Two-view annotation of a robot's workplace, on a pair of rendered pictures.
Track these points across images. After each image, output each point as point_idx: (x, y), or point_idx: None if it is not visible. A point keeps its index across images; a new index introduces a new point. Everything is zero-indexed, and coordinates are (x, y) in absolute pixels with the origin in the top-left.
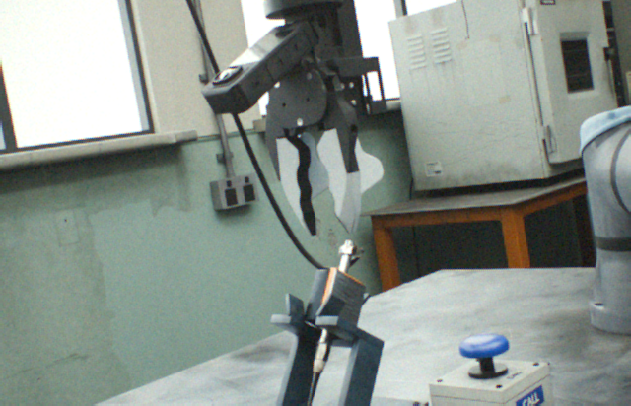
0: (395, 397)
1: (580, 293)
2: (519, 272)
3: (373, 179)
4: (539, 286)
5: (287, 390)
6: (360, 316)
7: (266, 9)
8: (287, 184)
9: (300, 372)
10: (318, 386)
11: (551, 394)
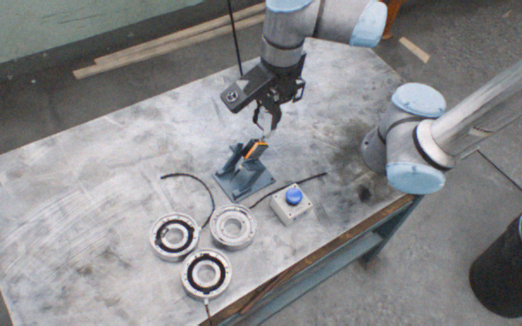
0: (268, 164)
1: (377, 104)
2: (370, 57)
3: (283, 123)
4: (368, 83)
5: (229, 164)
6: None
7: (261, 59)
8: (250, 108)
9: (235, 159)
10: (247, 134)
11: (310, 210)
